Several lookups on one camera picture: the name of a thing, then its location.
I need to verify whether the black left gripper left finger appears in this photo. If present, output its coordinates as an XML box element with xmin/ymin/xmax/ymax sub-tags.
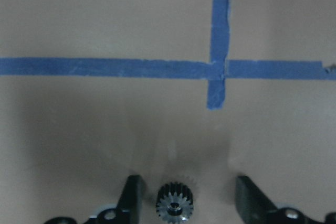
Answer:
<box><xmin>43</xmin><ymin>174</ymin><xmax>145</xmax><ymax>224</ymax></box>

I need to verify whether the small black bearing gear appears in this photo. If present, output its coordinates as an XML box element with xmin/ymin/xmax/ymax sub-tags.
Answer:
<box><xmin>155</xmin><ymin>182</ymin><xmax>194</xmax><ymax>223</ymax></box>

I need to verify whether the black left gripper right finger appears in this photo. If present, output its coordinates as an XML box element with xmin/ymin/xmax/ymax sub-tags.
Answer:
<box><xmin>235</xmin><ymin>174</ymin><xmax>336</xmax><ymax>224</ymax></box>

